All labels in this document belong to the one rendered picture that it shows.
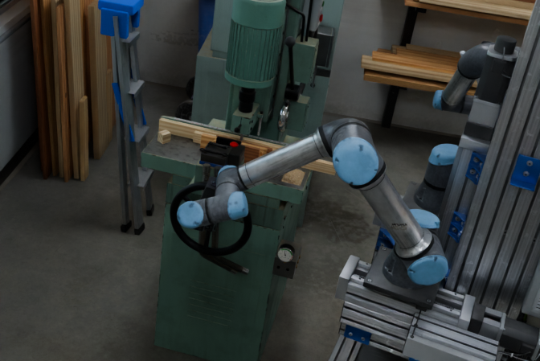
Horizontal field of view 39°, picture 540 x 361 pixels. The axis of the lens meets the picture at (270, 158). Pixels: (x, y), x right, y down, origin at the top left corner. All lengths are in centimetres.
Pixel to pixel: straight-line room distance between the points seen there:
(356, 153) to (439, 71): 277
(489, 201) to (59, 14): 228
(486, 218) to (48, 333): 184
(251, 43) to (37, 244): 172
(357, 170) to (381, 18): 310
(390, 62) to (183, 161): 224
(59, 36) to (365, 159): 221
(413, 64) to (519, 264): 236
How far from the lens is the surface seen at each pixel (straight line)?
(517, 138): 235
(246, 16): 251
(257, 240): 278
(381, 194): 209
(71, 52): 394
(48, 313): 341
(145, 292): 351
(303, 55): 278
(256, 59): 255
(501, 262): 255
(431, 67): 471
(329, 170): 275
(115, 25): 339
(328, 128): 214
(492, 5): 457
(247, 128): 270
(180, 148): 278
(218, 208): 211
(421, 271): 223
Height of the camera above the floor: 227
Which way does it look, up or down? 29 degrees down
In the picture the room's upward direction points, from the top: 9 degrees clockwise
